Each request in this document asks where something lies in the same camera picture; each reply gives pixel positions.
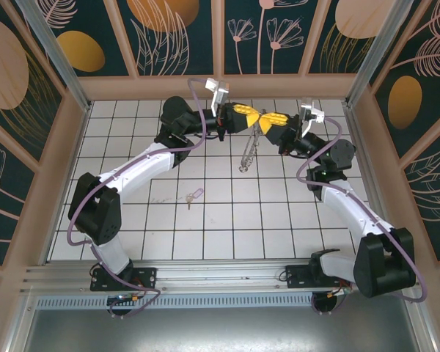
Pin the brass key with lilac tag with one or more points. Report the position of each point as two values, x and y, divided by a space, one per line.
196 193

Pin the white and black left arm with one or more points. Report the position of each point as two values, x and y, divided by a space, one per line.
139 168

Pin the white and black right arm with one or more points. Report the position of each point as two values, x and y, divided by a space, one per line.
352 212

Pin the panel with pink flowers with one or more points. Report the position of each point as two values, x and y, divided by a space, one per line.
278 55

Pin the panel orange oval pink feathers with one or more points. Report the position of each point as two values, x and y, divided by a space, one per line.
405 102

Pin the panel orange circle with leaves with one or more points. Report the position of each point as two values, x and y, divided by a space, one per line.
157 22

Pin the panel with pink feathers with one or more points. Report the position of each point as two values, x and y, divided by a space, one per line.
436 198

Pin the panel with orange oval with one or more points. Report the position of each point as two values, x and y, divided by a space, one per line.
80 51

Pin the panel pale circle gold lines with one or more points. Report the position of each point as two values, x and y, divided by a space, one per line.
352 18

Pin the panel large pale circle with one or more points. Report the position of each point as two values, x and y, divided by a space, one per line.
3 66

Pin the panel single pink flower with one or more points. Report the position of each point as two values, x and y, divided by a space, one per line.
7 205

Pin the controller board with connectors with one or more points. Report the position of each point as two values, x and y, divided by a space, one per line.
124 298

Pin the grey metal sheet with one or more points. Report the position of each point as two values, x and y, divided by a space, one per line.
220 333

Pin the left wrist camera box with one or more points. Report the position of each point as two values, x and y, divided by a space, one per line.
223 91

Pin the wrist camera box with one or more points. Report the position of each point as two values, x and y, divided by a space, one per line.
308 110
223 91

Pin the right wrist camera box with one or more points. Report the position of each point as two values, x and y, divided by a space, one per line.
308 110

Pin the aluminium table edge rail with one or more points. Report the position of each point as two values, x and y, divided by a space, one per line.
355 124

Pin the aluminium corner post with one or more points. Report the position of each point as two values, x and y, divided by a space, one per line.
60 58
377 55

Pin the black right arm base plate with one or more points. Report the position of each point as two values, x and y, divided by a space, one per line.
297 278

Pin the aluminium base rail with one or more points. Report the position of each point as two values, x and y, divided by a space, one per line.
220 278

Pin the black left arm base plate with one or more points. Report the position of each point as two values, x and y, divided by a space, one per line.
146 278

